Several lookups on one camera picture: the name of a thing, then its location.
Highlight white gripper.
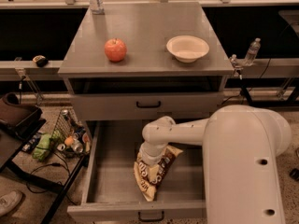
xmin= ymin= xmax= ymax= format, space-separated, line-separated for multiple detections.
xmin=137 ymin=142 xmax=164 ymax=166

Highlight white shoe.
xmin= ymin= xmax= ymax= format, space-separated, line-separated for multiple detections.
xmin=0 ymin=190 xmax=22 ymax=217

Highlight black tape measure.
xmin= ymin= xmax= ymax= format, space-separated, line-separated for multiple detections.
xmin=33 ymin=55 xmax=49 ymax=68

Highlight wire basket with cans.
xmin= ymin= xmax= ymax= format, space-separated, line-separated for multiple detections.
xmin=51 ymin=108 xmax=91 ymax=158

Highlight brown bag on table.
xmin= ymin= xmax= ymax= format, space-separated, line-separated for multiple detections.
xmin=0 ymin=92 xmax=42 ymax=140

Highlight black stand leg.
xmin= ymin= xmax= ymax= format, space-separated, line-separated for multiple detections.
xmin=236 ymin=70 xmax=253 ymax=105

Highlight open grey bottom drawer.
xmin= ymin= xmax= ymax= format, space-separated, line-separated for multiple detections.
xmin=67 ymin=120 xmax=206 ymax=222

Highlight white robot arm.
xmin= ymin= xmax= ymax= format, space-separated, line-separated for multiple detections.
xmin=140 ymin=105 xmax=292 ymax=224

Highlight clear plastic water bottle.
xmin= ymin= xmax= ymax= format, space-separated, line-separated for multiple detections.
xmin=244 ymin=37 xmax=261 ymax=66

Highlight grey drawer cabinet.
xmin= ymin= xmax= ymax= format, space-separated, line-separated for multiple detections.
xmin=58 ymin=1 xmax=235 ymax=224

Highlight black side table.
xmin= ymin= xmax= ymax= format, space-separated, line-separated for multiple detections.
xmin=0 ymin=119 xmax=90 ymax=224

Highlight brown sea salt chip bag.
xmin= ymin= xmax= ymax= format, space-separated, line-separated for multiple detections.
xmin=134 ymin=145 xmax=182 ymax=202

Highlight black object on floor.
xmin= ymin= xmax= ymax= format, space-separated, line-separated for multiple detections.
xmin=290 ymin=168 xmax=299 ymax=181

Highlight green chip bag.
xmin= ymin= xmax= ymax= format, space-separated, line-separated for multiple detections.
xmin=32 ymin=133 xmax=51 ymax=161

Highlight red apple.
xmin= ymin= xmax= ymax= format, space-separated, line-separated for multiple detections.
xmin=105 ymin=38 xmax=127 ymax=62

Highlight closed grey upper drawer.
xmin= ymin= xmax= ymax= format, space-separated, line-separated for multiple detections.
xmin=70 ymin=92 xmax=223 ymax=120

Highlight white paper bowl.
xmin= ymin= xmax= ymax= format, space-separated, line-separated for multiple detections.
xmin=166 ymin=35 xmax=209 ymax=63

